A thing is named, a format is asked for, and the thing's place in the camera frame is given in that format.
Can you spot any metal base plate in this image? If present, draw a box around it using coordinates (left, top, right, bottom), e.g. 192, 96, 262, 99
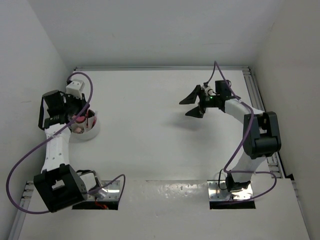
207, 180, 256, 210
72, 180, 121, 211

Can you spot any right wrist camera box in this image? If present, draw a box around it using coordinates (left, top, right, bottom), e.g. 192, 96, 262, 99
201, 84, 216, 96

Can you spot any pink white stapler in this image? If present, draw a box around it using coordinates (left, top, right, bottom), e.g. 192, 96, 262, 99
73, 127, 84, 134

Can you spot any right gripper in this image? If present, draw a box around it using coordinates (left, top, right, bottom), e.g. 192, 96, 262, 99
180, 85, 220, 118

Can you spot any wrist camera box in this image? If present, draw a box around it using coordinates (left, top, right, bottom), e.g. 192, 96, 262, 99
201, 84, 216, 96
65, 79, 85, 100

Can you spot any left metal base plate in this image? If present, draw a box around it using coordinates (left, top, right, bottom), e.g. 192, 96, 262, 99
72, 180, 121, 211

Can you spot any white round divided container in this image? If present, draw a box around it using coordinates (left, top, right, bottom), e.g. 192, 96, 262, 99
71, 109, 101, 141

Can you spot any black cable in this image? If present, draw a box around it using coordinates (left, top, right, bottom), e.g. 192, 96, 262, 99
217, 168, 232, 192

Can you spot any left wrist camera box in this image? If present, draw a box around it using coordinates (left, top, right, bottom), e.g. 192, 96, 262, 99
65, 79, 85, 100

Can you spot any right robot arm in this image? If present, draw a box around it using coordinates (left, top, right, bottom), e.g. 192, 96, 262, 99
179, 80, 282, 192

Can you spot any red refill pen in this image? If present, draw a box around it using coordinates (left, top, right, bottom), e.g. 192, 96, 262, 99
85, 109, 91, 129
91, 116, 97, 128

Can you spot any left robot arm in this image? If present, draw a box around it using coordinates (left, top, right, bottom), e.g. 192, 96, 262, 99
33, 89, 101, 213

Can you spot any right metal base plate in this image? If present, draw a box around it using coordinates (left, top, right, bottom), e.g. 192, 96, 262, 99
207, 180, 256, 210

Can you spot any pink cap in container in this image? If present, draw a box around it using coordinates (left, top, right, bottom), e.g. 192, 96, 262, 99
75, 116, 86, 124

